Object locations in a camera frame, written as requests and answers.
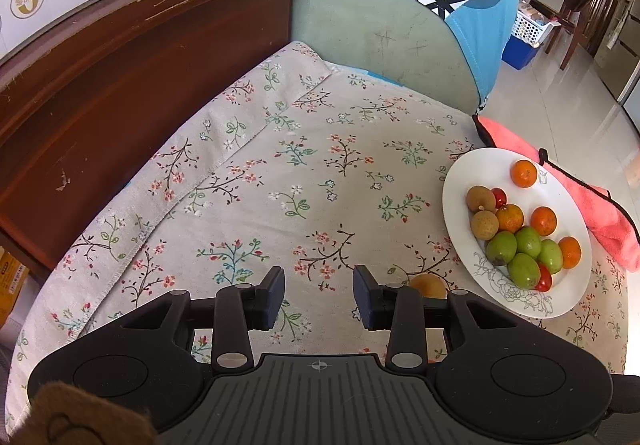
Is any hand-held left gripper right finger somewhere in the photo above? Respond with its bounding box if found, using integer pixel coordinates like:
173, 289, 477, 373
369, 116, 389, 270
353, 265, 526, 371

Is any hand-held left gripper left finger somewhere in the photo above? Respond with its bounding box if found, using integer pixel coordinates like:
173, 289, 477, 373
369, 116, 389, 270
120, 266, 286, 371

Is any brown longan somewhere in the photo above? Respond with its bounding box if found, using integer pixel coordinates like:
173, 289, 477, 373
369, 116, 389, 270
470, 210, 500, 241
409, 273, 448, 300
466, 185, 497, 214

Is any green jujube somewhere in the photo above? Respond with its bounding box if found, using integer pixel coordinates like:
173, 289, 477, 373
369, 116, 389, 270
515, 226, 542, 260
538, 239, 564, 275
486, 231, 518, 266
508, 253, 541, 289

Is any small orange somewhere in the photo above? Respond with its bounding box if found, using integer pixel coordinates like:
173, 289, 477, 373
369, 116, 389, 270
510, 160, 539, 188
530, 206, 558, 237
557, 236, 582, 270
496, 204, 525, 233

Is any white plate with flower drawing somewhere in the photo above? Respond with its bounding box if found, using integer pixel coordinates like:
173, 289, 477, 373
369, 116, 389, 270
442, 148, 593, 319

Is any floral tablecloth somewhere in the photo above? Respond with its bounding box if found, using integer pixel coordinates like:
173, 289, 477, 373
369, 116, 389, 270
5, 41, 628, 426

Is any brown plush cloth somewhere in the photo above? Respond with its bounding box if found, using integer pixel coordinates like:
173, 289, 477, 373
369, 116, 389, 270
0, 381, 157, 445

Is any brown wooden cabinet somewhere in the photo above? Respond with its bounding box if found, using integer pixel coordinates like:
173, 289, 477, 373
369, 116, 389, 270
0, 0, 313, 271

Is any pink cloth with black trim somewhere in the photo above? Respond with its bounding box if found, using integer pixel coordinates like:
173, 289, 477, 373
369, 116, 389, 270
472, 115, 640, 273

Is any yellow cardboard box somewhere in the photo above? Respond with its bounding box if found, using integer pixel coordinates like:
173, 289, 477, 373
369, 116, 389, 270
0, 245, 31, 328

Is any green sofa cushion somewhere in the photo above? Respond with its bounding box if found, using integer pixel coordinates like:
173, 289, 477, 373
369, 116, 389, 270
292, 0, 483, 110

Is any blue plastic bin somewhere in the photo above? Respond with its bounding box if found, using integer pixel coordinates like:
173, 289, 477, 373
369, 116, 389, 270
501, 32, 540, 70

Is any white plastic basket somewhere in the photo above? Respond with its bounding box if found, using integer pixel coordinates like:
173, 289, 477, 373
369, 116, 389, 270
515, 7, 558, 48

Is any silver refrigerator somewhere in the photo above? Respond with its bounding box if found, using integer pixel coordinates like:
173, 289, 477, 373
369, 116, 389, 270
595, 0, 640, 100

